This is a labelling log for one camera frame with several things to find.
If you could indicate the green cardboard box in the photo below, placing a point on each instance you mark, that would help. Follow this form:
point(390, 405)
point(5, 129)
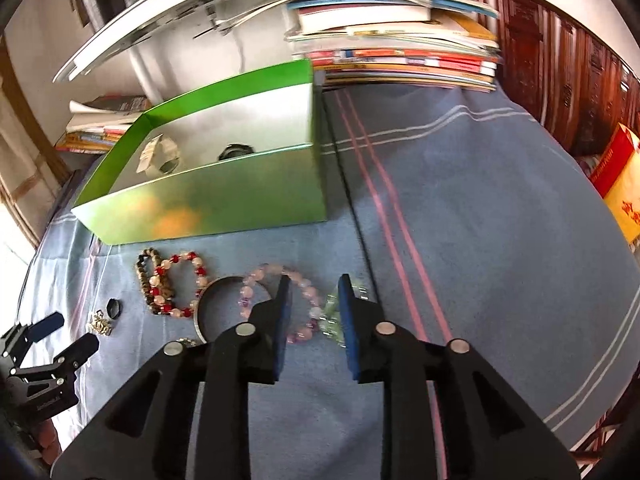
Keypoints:
point(273, 110)

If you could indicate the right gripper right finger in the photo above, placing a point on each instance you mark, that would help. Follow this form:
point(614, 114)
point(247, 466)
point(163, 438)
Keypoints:
point(445, 405)

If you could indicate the silver metal bangle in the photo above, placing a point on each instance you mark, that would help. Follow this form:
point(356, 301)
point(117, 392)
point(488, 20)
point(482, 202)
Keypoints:
point(218, 308)

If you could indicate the left hand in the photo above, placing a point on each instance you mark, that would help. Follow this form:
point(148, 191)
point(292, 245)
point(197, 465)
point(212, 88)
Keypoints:
point(47, 437)

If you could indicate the beige curtain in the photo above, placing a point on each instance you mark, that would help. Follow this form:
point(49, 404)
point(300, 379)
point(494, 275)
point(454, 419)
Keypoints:
point(31, 180)

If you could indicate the right book stack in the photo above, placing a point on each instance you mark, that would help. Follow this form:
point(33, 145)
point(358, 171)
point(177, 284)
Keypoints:
point(423, 42)

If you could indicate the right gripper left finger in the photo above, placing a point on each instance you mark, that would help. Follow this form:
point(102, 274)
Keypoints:
point(184, 414)

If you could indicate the white wrist watch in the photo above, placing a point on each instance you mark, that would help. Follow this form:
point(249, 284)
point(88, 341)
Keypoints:
point(160, 157)

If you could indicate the black wrist watch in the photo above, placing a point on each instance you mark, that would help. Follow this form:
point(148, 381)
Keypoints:
point(235, 150)

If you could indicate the blue striped bed sheet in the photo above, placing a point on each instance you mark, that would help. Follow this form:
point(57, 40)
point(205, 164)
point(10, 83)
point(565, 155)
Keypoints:
point(457, 211)

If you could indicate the gold brooch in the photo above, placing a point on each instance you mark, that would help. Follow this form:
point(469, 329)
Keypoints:
point(100, 324)

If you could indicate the red wooden headboard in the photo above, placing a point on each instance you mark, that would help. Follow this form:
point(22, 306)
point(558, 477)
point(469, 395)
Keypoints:
point(563, 74)

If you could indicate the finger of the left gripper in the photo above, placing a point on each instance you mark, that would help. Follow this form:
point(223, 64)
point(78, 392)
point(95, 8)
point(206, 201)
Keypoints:
point(73, 357)
point(33, 333)

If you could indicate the red yellow gift bag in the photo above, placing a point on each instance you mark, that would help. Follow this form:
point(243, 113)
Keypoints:
point(617, 179)

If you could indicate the white bed desk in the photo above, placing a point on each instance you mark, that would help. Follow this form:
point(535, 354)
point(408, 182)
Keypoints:
point(177, 45)

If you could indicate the left book stack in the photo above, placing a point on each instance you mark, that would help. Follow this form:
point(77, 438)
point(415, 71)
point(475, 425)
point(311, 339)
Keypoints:
point(96, 126)

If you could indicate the book stack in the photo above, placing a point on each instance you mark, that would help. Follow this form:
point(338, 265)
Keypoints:
point(96, 126)
point(423, 42)

